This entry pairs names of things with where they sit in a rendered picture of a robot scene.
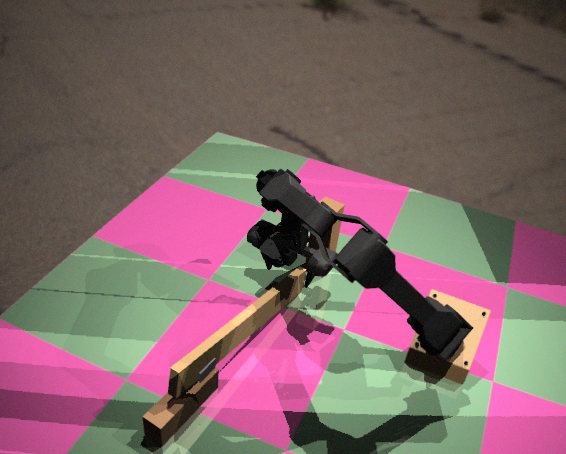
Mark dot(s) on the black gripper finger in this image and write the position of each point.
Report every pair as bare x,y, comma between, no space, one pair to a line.
310,277
268,265

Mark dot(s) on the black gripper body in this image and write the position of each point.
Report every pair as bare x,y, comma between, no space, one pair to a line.
259,233

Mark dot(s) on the long wooden rail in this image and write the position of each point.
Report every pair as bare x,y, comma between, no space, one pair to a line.
184,373

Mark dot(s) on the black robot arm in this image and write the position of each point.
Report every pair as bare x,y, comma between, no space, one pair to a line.
365,259

